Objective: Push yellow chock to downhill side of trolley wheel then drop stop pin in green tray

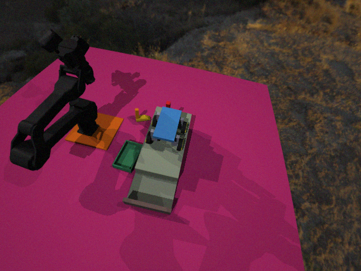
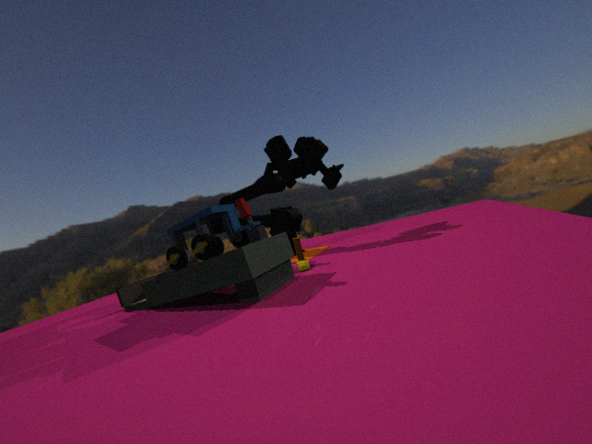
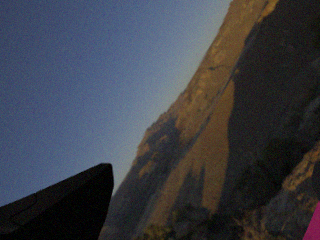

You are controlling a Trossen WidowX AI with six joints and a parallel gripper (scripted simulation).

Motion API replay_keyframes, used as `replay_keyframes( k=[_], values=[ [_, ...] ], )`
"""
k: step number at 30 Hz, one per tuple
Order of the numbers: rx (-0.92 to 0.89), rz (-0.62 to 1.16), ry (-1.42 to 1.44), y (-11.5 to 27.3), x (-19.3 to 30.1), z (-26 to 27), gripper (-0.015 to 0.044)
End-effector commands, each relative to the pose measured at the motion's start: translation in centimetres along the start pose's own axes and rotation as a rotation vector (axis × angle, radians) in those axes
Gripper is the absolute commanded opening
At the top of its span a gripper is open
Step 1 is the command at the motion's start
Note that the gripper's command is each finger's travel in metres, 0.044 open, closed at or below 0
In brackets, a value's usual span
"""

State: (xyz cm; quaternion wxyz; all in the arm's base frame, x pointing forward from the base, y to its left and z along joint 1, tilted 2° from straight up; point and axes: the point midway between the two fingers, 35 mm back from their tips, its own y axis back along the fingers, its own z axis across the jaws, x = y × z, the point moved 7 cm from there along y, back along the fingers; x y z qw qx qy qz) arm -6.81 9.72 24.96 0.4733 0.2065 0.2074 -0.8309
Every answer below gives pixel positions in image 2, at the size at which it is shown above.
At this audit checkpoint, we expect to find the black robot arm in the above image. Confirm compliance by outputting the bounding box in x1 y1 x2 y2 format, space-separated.
210 135 328 256

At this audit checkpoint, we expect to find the grey ramp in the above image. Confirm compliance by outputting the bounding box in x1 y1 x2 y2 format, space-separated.
116 225 295 311

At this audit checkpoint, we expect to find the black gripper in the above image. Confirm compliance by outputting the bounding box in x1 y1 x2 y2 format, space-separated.
293 137 344 190

